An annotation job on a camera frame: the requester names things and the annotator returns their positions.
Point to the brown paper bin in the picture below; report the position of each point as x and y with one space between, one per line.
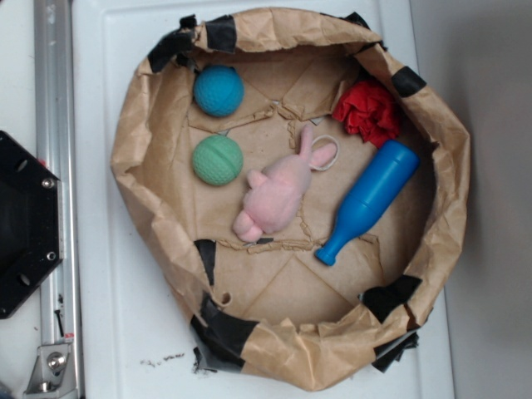
271 308

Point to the blue plastic bottle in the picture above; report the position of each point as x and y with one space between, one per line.
365 203

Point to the green dimpled ball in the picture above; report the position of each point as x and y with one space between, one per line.
217 160

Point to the metal corner bracket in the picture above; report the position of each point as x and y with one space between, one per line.
51 376

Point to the white plastic tray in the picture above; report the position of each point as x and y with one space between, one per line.
136 341

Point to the red crumpled cloth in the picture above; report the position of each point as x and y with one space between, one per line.
368 109

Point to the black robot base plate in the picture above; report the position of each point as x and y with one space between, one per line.
30 231

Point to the aluminium frame rail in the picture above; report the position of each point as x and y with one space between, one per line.
60 292

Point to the pink plush bunny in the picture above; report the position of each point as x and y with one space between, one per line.
276 192

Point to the blue dimpled ball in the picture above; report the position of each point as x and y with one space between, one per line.
218 90

